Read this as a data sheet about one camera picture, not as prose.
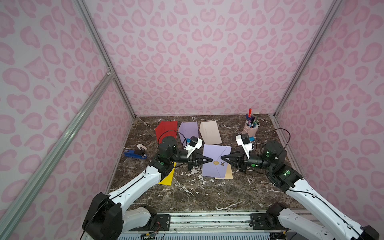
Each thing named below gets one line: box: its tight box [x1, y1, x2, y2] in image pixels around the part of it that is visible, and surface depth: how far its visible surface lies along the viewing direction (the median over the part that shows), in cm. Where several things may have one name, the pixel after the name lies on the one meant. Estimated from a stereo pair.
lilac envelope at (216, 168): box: [202, 144, 232, 179], surface depth 62 cm
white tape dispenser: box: [137, 144, 148, 151], surface depth 102 cm
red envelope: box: [156, 120, 178, 144], surface depth 116 cm
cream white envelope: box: [199, 120, 223, 145], surface depth 113 cm
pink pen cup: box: [242, 119, 260, 138], surface depth 101 cm
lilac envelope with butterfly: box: [179, 121, 199, 145], surface depth 113 cm
